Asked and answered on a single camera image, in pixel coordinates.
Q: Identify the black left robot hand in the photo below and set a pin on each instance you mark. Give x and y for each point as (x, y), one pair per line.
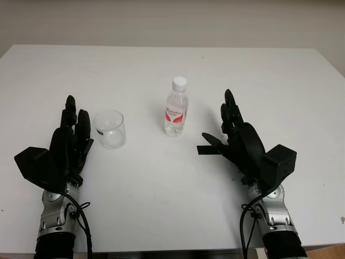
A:
(66, 145)

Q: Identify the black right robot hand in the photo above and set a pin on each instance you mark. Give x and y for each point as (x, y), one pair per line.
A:
(245, 143)

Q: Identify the clear glass cup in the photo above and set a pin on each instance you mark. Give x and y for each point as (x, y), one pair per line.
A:
(110, 129)

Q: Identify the clear plastic water bottle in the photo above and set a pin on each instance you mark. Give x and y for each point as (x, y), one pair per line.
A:
(175, 113)

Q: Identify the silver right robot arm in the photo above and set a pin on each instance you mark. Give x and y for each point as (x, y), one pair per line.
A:
(277, 215)

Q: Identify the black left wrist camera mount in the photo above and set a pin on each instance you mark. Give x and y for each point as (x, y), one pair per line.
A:
(32, 164)

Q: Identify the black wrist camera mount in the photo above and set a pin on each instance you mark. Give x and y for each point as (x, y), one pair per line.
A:
(32, 164)
(280, 164)

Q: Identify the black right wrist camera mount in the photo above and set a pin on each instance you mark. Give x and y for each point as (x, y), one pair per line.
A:
(280, 164)

